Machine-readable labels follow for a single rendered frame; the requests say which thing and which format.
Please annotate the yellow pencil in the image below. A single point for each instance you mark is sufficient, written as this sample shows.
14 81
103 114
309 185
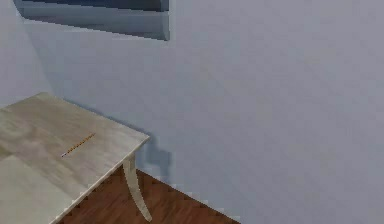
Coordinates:
78 144

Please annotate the pale wooden table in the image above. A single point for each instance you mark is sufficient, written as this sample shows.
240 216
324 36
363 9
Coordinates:
40 173

